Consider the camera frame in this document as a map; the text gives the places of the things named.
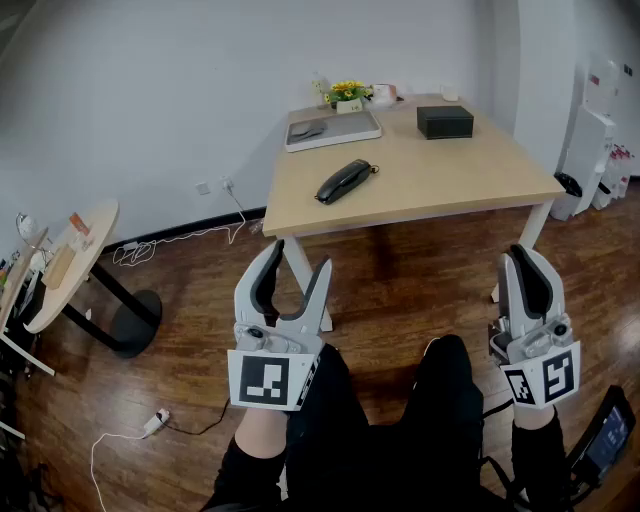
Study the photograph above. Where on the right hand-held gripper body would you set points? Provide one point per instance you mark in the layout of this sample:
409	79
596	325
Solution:
555	375

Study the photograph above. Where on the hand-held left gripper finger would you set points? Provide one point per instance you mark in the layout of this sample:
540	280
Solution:
245	295
312	310

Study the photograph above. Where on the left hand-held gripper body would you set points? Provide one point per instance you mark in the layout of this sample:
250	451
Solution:
265	382

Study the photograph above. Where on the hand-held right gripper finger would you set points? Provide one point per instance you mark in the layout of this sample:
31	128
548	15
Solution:
552	295
506	295

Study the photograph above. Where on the person's left forearm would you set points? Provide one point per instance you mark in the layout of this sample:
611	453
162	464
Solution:
260	435

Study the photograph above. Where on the person's right forearm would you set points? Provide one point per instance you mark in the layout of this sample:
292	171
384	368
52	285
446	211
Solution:
537	450

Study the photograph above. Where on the black tablet screen device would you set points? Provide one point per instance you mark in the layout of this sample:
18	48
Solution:
607	435

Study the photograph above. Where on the white power adapter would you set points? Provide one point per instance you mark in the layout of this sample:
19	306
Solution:
155	421

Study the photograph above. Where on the person's legs in black trousers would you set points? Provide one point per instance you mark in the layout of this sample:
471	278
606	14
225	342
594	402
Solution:
395	440

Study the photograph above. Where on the white water dispenser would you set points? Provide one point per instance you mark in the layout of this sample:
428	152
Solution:
592	150

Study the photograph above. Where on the round wooden table black base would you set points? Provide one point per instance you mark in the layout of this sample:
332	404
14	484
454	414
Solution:
95	235

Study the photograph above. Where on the grey folded cloth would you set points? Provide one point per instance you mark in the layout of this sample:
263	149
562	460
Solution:
307	130

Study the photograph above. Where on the orange card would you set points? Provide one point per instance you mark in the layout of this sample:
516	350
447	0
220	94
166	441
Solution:
79	224

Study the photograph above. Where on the black rectangular box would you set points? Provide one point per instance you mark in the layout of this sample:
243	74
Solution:
445	122

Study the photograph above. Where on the white tray with grey mat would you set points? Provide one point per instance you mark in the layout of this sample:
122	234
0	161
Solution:
350	127

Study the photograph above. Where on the light wooden box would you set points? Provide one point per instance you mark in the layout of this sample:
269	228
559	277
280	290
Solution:
59	267

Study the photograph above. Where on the white cup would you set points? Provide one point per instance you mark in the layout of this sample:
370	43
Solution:
449	93

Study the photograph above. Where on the white plastic bottle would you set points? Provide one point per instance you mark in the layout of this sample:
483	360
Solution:
319	90

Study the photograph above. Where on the potted yellow sunflowers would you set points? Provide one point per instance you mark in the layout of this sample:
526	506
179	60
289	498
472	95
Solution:
348	95

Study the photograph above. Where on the white and orange tissue box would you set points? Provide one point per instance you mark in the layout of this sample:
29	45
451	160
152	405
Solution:
385	95

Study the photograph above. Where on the white framed wooden desk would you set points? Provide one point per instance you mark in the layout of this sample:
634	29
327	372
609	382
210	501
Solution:
15	280

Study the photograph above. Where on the small silver desk lamp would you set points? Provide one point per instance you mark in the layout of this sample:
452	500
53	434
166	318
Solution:
25	225

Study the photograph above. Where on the white wall socket with plug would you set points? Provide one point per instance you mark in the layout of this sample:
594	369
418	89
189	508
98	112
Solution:
227	184

